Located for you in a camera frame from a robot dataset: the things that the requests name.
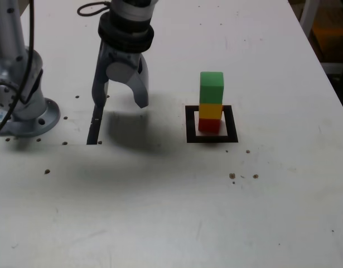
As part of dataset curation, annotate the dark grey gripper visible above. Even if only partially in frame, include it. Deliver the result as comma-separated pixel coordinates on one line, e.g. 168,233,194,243
91,41,149,109

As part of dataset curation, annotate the green cube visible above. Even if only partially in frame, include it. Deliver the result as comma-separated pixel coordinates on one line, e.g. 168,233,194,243
200,71,225,104

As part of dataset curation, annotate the yellow cube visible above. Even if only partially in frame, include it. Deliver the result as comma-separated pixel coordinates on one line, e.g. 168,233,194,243
198,102,224,121

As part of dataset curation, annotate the red cube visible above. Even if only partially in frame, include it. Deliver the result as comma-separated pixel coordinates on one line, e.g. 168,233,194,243
198,117,221,133

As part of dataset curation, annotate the black tape square outline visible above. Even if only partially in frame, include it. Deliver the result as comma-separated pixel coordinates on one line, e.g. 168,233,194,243
185,104,239,143

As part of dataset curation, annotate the black tape strip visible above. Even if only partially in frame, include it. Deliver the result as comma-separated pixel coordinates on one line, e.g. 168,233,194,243
86,104,104,145

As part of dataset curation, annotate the black cable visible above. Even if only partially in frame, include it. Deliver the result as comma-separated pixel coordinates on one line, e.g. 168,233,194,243
0,0,113,137

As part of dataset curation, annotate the white furniture frame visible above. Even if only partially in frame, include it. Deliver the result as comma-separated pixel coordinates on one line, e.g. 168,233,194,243
298,0,343,76

